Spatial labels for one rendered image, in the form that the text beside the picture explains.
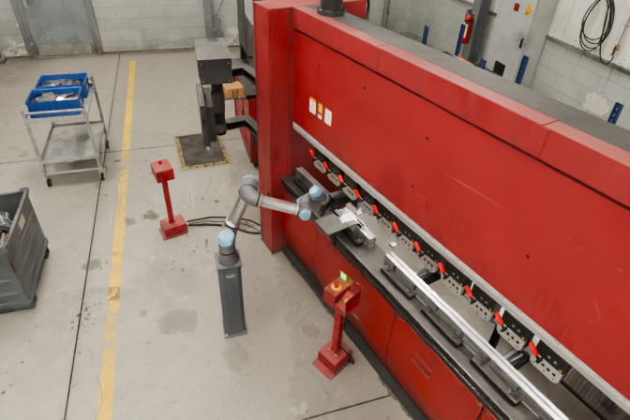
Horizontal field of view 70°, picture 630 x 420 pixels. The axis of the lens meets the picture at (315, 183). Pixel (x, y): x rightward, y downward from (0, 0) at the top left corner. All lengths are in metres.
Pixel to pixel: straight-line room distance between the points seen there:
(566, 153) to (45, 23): 9.19
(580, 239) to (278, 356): 2.42
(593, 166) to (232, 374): 2.77
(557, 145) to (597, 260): 0.47
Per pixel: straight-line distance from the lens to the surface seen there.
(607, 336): 2.22
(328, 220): 3.27
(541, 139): 2.00
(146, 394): 3.69
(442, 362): 2.90
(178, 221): 4.75
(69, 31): 9.95
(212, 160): 5.85
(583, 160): 1.94
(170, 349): 3.86
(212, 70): 3.45
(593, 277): 2.11
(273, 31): 3.35
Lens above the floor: 3.07
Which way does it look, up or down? 35 degrees down
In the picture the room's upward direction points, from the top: 3 degrees clockwise
